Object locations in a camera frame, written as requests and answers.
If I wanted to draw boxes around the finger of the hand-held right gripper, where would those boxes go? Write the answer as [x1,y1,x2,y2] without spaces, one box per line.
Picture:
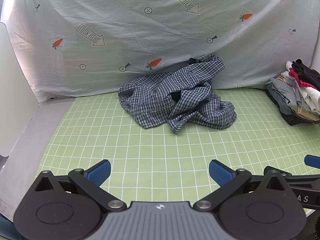
[304,155,320,167]
[264,166,320,208]

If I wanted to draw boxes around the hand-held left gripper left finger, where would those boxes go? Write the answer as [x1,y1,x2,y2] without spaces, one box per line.
[30,159,127,212]

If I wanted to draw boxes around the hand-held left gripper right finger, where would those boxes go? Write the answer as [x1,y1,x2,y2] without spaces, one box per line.
[194,159,293,212]

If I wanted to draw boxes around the blue plaid shirt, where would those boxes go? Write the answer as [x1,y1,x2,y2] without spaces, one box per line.
[118,54,237,134]

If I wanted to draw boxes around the pile of folded clothes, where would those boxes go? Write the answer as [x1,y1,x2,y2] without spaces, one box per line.
[265,59,320,126]

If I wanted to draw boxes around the green grid bed sheet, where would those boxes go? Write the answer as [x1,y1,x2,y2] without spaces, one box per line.
[37,87,320,217]

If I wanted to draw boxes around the teal cloth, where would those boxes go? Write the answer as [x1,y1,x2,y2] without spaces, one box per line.
[0,215,18,240]

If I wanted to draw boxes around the white curved board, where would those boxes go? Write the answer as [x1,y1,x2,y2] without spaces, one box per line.
[0,22,40,158]

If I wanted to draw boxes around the carrot print white sheet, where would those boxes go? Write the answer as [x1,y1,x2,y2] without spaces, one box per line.
[0,0,320,103]

